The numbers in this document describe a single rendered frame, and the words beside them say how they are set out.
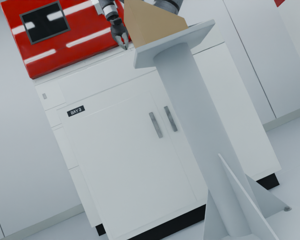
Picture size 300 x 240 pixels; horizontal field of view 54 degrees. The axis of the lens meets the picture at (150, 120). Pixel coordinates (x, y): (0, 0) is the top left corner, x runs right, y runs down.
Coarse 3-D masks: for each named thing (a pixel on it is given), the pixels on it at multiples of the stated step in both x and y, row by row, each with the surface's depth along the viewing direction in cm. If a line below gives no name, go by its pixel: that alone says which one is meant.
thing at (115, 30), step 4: (112, 12) 158; (116, 12) 160; (108, 16) 159; (112, 16) 160; (116, 16) 162; (108, 20) 163; (120, 24) 158; (112, 28) 158; (116, 28) 158; (120, 28) 158; (124, 28) 159; (116, 32) 158; (120, 32) 159; (120, 36) 164
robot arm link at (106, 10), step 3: (108, 6) 158; (111, 6) 159; (114, 6) 160; (105, 9) 159; (108, 9) 158; (111, 9) 158; (114, 9) 159; (105, 12) 159; (108, 12) 158; (111, 12) 159; (117, 12) 162; (105, 15) 160
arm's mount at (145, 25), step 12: (132, 0) 109; (132, 12) 109; (144, 12) 109; (156, 12) 109; (168, 12) 110; (132, 24) 117; (144, 24) 108; (156, 24) 109; (168, 24) 109; (180, 24) 110; (132, 36) 127; (144, 36) 108; (156, 36) 108
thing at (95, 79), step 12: (108, 60) 153; (120, 60) 153; (132, 60) 154; (84, 72) 152; (96, 72) 152; (108, 72) 152; (120, 72) 153; (132, 72) 153; (144, 72) 154; (60, 84) 150; (72, 84) 151; (84, 84) 151; (96, 84) 152; (108, 84) 152; (72, 96) 150; (84, 96) 151
